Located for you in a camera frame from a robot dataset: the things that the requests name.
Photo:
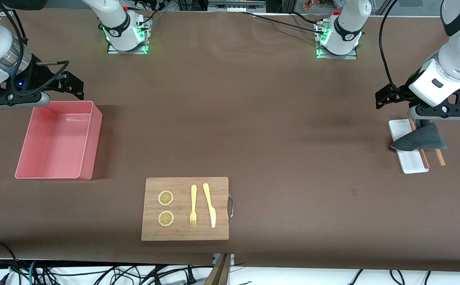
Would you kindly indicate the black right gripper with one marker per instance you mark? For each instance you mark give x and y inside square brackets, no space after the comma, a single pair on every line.
[42,75]

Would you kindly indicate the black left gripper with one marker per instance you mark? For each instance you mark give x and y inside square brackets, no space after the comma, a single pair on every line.
[400,91]

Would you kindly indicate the grey cloth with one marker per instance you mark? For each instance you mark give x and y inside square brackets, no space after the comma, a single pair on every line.
[420,138]

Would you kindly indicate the white rectangular tray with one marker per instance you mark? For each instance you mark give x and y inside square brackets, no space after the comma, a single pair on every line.
[398,130]

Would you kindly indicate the pink plastic bin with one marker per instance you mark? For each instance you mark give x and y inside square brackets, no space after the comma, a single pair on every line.
[56,150]

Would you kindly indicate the orange background object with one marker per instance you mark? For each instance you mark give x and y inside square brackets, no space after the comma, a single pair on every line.
[308,4]

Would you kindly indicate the yellow lemon slice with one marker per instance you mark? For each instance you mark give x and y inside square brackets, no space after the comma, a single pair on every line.
[166,198]
[166,219]

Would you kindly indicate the yellow plastic fork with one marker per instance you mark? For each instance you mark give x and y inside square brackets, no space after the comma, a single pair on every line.
[193,206]

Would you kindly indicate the wooden cutting board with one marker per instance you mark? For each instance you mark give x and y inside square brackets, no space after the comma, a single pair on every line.
[182,233]

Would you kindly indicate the yellow plastic knife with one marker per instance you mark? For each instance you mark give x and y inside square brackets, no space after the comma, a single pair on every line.
[211,209]

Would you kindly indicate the black power plug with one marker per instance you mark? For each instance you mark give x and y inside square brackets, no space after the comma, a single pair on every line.
[191,278]

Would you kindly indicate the wooden plank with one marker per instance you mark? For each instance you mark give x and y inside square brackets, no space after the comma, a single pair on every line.
[219,273]

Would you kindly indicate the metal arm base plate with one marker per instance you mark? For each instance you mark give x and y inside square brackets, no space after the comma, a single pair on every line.
[113,50]
[348,57]

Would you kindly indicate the small metal bracket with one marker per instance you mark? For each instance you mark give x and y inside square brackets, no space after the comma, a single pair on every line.
[232,258]

